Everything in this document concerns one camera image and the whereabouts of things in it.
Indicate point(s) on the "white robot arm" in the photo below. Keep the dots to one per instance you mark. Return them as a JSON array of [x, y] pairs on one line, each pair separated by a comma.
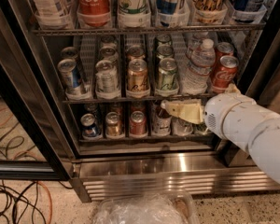
[[238, 118]]

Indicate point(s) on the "bottom shelf green can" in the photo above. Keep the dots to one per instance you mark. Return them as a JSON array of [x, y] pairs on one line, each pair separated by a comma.
[[201, 129]]

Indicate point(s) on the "top shelf dark blue bottle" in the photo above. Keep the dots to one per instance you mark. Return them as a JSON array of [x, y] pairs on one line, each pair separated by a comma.
[[247, 11]]

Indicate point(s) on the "bottom shelf red can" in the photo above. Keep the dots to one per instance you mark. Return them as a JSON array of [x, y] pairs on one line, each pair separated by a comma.
[[138, 123]]

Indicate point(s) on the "top shelf gold bottle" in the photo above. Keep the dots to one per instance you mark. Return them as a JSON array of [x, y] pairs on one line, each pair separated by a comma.
[[208, 11]]

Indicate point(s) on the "steel fridge bottom grille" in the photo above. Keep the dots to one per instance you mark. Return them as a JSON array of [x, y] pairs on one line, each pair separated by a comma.
[[195, 173]]

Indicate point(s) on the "brown juice bottle white cap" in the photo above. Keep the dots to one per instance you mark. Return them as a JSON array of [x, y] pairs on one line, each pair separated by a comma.
[[161, 122]]

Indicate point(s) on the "rear green soda can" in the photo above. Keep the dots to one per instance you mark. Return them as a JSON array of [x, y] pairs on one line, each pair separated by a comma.
[[162, 39]]

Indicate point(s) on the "bottom shelf water bottle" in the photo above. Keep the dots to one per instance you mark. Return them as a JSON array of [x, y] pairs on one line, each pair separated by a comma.
[[182, 127]]

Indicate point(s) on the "left glass fridge door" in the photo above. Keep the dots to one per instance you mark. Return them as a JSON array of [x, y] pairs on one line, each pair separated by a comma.
[[34, 142]]

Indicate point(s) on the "front white silver can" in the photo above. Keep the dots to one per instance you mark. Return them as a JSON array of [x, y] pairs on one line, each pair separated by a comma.
[[107, 80]]

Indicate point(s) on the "white silver can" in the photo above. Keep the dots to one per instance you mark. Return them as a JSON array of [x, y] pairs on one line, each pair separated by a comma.
[[107, 80], [108, 53], [108, 41]]

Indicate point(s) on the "clear rear water bottle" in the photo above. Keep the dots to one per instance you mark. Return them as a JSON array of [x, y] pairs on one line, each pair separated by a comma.
[[195, 40]]

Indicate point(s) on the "front gold soda can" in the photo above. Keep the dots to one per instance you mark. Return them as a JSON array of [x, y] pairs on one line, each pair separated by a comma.
[[137, 79]]

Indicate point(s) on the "right glass fridge door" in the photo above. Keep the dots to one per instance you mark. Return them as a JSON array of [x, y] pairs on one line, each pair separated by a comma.
[[265, 84]]

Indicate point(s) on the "rear white silver can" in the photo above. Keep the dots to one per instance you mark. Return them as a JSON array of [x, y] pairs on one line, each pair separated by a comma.
[[108, 41]]

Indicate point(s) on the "bottom shelf gold can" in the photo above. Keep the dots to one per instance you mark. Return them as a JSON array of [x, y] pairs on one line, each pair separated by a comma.
[[113, 124]]

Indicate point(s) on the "top shelf cola bottle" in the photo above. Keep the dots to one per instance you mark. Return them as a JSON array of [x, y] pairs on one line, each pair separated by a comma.
[[94, 12]]

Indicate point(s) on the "clear water bottle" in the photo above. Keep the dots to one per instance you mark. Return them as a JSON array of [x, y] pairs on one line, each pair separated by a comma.
[[199, 67], [195, 40]]

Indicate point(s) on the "front green soda can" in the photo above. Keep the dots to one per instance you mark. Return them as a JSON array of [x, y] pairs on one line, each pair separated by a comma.
[[167, 81]]

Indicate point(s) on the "upper wire shelf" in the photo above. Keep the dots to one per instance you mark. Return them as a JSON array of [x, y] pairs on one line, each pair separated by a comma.
[[152, 30]]

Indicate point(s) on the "green soda can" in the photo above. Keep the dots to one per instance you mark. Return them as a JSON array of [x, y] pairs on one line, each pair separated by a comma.
[[164, 51], [167, 81], [162, 39]]

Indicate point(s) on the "clear front water bottle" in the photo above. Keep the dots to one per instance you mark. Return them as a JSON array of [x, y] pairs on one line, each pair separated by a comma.
[[199, 67]]

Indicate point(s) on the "front blue silver can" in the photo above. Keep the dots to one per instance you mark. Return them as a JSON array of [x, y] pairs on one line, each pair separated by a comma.
[[71, 76]]

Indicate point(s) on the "blue silver can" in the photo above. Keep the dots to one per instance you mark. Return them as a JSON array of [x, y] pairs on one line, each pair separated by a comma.
[[70, 53], [71, 76]]

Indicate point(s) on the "bottom shelf blue can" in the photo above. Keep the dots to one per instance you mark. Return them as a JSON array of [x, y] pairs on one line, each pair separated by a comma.
[[90, 128]]

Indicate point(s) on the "front red cola can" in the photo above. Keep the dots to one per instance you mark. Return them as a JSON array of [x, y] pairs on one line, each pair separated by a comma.
[[225, 71]]

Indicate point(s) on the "middle white silver can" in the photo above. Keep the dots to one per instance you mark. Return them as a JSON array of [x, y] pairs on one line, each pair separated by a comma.
[[108, 53]]

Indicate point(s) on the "red cola can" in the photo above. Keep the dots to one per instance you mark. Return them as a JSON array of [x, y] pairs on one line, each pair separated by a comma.
[[225, 71], [224, 48]]

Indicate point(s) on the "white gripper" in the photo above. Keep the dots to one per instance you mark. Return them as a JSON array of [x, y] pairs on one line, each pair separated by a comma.
[[220, 112]]

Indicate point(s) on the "middle wire shelf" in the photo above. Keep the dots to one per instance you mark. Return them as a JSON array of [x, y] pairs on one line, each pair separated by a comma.
[[147, 98]]

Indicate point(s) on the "wire shelf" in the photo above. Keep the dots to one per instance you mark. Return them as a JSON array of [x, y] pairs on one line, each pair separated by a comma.
[[152, 30], [147, 98]]

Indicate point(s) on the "rear gold soda can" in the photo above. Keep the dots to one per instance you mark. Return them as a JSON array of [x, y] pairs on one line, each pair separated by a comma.
[[135, 52]]

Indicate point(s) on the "middle green soda can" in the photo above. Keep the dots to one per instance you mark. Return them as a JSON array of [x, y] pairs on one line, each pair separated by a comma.
[[164, 51]]

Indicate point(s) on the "top shelf green white bottle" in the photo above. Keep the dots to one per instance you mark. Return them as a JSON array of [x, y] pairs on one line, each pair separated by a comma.
[[133, 13]]

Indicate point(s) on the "clear plastic bin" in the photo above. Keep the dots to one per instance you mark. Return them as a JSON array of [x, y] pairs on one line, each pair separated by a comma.
[[173, 206]]

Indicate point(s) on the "glass fridge door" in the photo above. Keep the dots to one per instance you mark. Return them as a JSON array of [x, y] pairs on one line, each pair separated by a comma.
[[265, 84], [34, 142]]

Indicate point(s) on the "gold soda can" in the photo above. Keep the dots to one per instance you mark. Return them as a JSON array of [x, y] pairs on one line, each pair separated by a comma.
[[137, 79], [135, 52]]

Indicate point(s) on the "rear red cola can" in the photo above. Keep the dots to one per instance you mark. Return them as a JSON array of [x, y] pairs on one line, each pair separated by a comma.
[[224, 48]]

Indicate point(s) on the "rear blue silver can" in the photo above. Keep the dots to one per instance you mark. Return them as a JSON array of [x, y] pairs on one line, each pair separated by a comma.
[[70, 53]]

